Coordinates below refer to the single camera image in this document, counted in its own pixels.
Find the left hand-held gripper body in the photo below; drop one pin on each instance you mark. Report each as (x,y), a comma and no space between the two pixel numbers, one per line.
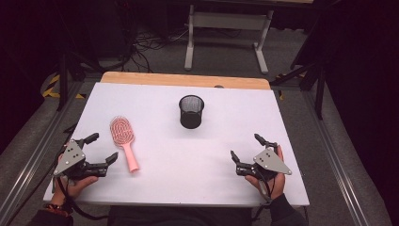
(70,158)

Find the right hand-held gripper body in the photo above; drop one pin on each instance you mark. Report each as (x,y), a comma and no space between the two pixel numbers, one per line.
(270,161)

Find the pink hairbrush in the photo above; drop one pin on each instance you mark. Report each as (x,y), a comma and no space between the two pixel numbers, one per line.
(121,132)

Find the black mesh pen holder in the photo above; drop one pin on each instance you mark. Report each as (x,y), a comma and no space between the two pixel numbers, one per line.
(191,121)

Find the person's right hand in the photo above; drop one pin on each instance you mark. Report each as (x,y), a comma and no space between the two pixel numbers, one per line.
(279,185)

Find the person's left hand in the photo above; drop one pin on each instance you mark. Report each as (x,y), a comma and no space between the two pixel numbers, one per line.
(78,185)

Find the white table mat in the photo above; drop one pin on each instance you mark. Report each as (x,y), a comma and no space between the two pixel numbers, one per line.
(175,175)

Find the black metal stand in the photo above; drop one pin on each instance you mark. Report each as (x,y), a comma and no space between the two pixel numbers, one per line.
(320,94)
(63,81)

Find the dark round table grommet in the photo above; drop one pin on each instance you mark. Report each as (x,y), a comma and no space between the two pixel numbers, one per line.
(218,86)

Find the person's dark lap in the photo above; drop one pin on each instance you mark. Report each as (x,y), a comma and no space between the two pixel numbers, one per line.
(178,218)

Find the wooden table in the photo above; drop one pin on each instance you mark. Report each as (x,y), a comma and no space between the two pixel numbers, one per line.
(175,80)

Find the aluminium floor rail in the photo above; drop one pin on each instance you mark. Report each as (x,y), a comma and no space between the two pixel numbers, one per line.
(338,175)
(31,160)

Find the grey metal desk frame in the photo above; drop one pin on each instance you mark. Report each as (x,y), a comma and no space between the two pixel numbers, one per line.
(226,20)

